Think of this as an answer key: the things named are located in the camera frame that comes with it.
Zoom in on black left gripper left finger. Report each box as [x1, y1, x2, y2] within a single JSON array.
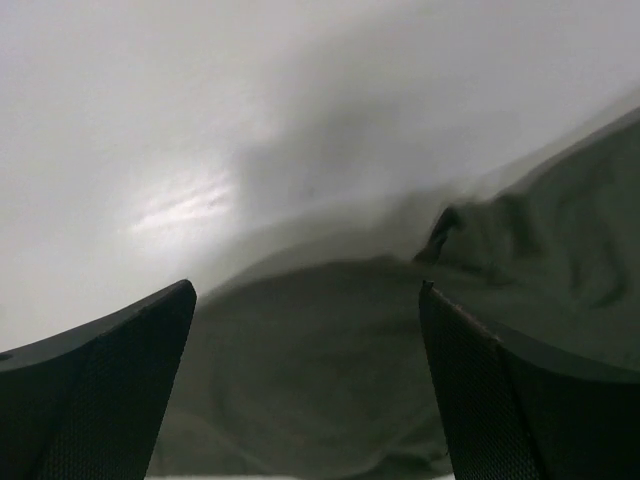
[[1, 280, 196, 480]]

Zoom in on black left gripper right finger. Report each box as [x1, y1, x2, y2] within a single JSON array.
[[419, 282, 639, 480]]

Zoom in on olive green shorts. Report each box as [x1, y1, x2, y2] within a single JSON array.
[[149, 121, 639, 479]]

